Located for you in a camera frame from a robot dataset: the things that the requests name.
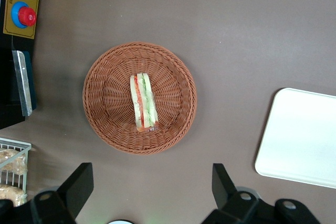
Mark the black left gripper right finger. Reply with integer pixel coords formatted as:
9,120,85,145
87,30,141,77
201,163,264,224

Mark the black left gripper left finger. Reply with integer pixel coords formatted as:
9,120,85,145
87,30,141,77
30,163,95,224

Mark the triangle sandwich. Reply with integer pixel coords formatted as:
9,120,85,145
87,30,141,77
130,71,160,133

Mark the brown round wicker basket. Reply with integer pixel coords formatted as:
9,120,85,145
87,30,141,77
82,41,197,156

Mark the cream plastic tray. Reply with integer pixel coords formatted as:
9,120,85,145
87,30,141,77
254,88,336,189

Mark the clear bag of puffed snacks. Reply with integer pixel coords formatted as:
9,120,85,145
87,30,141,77
0,184,28,207
0,148,28,175

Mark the silver metal bar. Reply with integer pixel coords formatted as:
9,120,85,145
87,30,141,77
12,50,34,117

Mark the red emergency stop button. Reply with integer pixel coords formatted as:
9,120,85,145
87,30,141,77
10,1,37,29

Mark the yellow control panel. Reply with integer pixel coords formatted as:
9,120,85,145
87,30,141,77
3,0,43,40

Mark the white wire rack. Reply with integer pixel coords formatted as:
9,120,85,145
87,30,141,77
0,137,33,207

